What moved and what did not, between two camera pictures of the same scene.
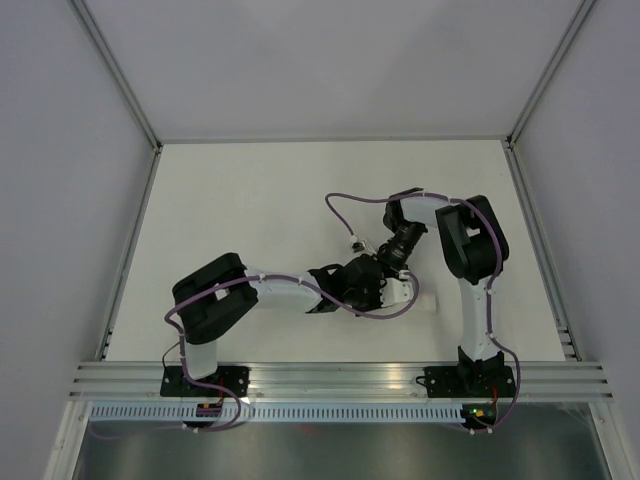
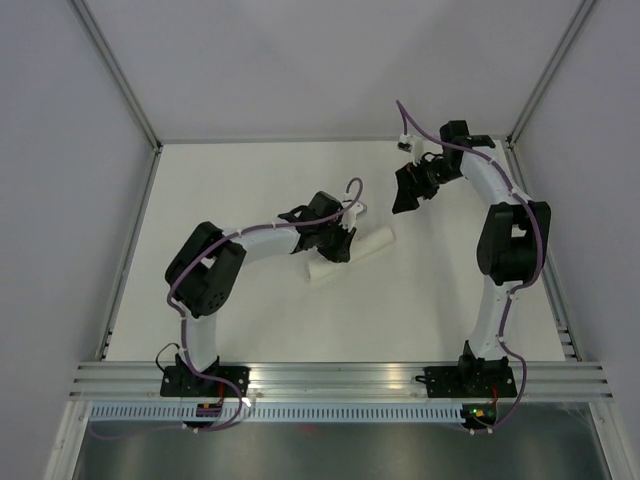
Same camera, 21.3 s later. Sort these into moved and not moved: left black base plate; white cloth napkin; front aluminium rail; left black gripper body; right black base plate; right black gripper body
Moved: right black gripper body; left black gripper body; white cloth napkin
Not moved: front aluminium rail; right black base plate; left black base plate
